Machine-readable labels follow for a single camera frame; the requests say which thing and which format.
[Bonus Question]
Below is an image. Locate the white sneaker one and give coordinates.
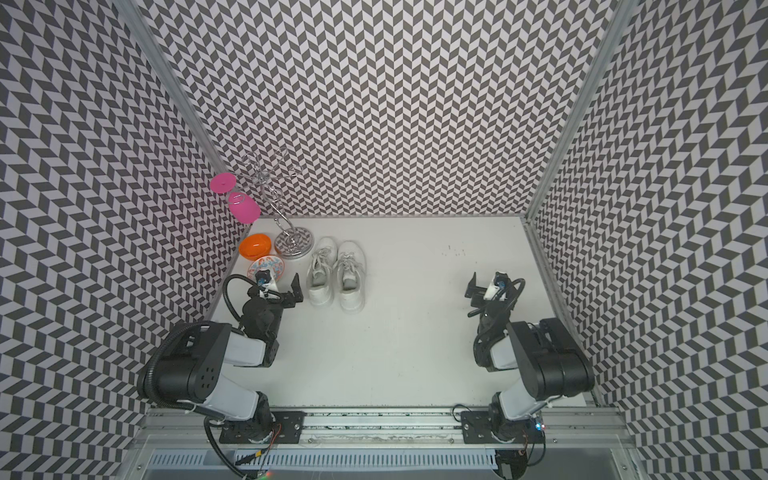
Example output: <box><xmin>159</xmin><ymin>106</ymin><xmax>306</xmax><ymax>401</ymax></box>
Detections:
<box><xmin>306</xmin><ymin>237</ymin><xmax>338</xmax><ymax>307</ymax></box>
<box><xmin>335</xmin><ymin>241</ymin><xmax>367</xmax><ymax>313</ymax></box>

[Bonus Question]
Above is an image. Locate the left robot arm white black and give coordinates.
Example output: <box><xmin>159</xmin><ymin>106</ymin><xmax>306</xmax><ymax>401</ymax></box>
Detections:
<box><xmin>137</xmin><ymin>271</ymin><xmax>306</xmax><ymax>445</ymax></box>

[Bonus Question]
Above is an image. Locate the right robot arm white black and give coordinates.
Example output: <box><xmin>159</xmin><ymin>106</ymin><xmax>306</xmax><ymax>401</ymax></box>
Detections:
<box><xmin>460</xmin><ymin>272</ymin><xmax>595</xmax><ymax>447</ymax></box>

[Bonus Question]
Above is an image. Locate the patterned floral bowl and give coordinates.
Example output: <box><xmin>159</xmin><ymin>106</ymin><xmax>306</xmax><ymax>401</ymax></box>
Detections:
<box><xmin>246</xmin><ymin>255</ymin><xmax>285</xmax><ymax>282</ymax></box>

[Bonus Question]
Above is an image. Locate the orange bowl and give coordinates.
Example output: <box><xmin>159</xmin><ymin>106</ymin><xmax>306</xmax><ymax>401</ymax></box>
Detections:
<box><xmin>238</xmin><ymin>234</ymin><xmax>272</xmax><ymax>261</ymax></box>

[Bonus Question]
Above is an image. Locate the pink wine glass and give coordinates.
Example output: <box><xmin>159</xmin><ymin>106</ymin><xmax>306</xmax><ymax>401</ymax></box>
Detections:
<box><xmin>209</xmin><ymin>172</ymin><xmax>261</xmax><ymax>224</ymax></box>

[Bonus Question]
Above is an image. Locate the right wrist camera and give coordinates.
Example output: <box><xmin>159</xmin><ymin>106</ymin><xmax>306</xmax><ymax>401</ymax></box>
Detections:
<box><xmin>483</xmin><ymin>272</ymin><xmax>510</xmax><ymax>301</ymax></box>

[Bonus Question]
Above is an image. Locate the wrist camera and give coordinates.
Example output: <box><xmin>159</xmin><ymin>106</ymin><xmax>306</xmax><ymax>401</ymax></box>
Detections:
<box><xmin>483</xmin><ymin>272</ymin><xmax>510</xmax><ymax>301</ymax></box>
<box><xmin>254</xmin><ymin>269</ymin><xmax>278</xmax><ymax>295</ymax></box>

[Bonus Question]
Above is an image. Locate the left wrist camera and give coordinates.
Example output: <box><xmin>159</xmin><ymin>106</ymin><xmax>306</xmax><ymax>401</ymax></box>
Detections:
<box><xmin>254</xmin><ymin>269</ymin><xmax>278</xmax><ymax>295</ymax></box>

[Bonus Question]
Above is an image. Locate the silver wire glass rack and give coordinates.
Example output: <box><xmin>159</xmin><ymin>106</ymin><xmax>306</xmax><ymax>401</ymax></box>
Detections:
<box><xmin>245</xmin><ymin>151</ymin><xmax>314</xmax><ymax>260</ymax></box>

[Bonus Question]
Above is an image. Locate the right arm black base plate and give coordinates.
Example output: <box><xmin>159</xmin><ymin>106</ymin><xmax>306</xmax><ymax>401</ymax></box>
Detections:
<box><xmin>459</xmin><ymin>410</ymin><xmax>545</xmax><ymax>445</ymax></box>

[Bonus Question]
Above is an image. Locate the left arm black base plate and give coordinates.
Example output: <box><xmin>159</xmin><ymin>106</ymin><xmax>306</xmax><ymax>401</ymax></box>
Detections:
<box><xmin>219</xmin><ymin>410</ymin><xmax>306</xmax><ymax>445</ymax></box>

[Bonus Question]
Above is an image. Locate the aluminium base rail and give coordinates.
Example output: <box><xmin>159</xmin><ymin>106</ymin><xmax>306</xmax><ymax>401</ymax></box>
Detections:
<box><xmin>128</xmin><ymin>406</ymin><xmax>637</xmax><ymax>451</ymax></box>

